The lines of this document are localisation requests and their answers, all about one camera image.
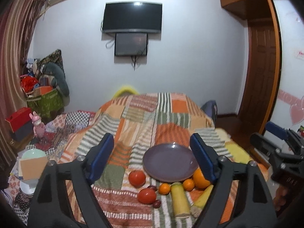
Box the oval red tomato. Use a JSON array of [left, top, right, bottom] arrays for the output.
[[137, 188, 157, 204]]

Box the pink rabbit toy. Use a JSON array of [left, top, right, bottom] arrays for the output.
[[29, 111, 45, 140]]

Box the mint green bowl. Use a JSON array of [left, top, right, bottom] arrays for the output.
[[21, 149, 46, 160]]

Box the round red tomato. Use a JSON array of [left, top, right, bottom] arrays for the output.
[[128, 170, 146, 188]]

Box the red box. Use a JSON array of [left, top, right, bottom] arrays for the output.
[[5, 107, 32, 133]]

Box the small tangerine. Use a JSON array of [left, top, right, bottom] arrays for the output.
[[182, 179, 195, 192], [158, 183, 171, 195]]

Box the striped red curtain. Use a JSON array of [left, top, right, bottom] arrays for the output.
[[1, 0, 46, 169]]

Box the large orange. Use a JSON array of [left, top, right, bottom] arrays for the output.
[[192, 168, 211, 189]]

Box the green storage bag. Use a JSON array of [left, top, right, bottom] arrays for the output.
[[27, 89, 64, 123]]

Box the brown wooden door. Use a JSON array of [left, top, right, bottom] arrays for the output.
[[239, 19, 276, 133]]

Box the purple backpack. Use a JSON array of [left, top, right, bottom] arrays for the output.
[[200, 100, 217, 125]]

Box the right hand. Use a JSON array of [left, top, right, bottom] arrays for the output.
[[273, 185, 289, 211]]

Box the grey plush toy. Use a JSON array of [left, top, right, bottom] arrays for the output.
[[42, 62, 70, 97]]

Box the yellow corn cob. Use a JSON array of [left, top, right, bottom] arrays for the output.
[[193, 185, 213, 209], [171, 182, 190, 218]]

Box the yellow chair back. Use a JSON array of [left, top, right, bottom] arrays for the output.
[[112, 85, 139, 99]]

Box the small black monitor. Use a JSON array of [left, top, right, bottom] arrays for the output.
[[114, 32, 148, 57]]

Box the striped patchwork blanket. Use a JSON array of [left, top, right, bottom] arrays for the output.
[[53, 93, 241, 227]]

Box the wooden wardrobe cabinet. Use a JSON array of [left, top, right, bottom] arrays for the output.
[[218, 0, 286, 21]]

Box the purple ceramic plate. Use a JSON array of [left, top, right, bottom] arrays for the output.
[[143, 142, 198, 183]]

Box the wall mounted black television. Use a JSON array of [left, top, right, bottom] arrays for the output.
[[102, 2, 162, 33]]

